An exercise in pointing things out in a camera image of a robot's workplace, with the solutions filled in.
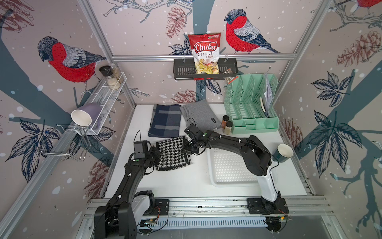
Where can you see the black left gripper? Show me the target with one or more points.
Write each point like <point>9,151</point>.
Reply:
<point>157,153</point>

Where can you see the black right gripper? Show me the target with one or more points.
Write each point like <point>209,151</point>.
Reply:
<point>184,148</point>

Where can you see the black white houndstooth scarf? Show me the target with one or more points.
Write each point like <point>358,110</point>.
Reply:
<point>172,157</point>

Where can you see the grey scarf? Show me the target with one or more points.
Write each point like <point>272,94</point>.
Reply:
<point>201,114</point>

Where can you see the navy plaid scarf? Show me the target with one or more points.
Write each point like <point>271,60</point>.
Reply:
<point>165,121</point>

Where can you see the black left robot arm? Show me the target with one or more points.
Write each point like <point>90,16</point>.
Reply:
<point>124,210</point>

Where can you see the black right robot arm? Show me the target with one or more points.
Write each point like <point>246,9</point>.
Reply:
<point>256,157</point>

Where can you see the white plastic basket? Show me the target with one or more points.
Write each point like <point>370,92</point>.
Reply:
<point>227,169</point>

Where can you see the beige spice jar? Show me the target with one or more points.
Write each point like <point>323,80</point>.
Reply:
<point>228,127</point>

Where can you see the orange spice jar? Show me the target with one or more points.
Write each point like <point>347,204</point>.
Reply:
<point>225,119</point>

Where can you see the mint green file organizer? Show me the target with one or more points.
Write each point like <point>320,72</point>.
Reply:
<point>245,104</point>

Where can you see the purple paper cup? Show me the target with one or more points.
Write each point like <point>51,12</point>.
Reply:
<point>86,115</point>

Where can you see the dark green paper cup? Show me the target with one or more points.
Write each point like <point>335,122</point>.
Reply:
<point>282,153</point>

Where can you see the black lid jar on shelf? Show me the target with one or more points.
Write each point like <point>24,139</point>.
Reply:
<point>106,71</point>

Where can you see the red cassava chips bag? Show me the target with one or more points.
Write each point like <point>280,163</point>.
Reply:
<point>205,51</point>

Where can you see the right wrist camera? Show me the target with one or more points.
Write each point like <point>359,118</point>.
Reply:
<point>193,132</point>

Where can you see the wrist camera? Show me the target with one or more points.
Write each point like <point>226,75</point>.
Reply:
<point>141,149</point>
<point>193,132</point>

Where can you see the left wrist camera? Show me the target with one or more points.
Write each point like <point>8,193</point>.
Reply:
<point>141,149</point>

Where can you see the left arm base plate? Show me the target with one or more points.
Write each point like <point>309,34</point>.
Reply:
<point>156,206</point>

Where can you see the white wire wall shelf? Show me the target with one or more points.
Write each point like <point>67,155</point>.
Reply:
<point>106,97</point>

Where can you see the black wall basket shelf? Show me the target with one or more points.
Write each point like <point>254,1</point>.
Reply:
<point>188,69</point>

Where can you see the chrome wire cup holder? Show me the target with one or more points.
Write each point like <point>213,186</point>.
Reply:
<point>65,142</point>

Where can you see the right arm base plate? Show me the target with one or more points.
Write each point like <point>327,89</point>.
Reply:
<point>262,206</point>

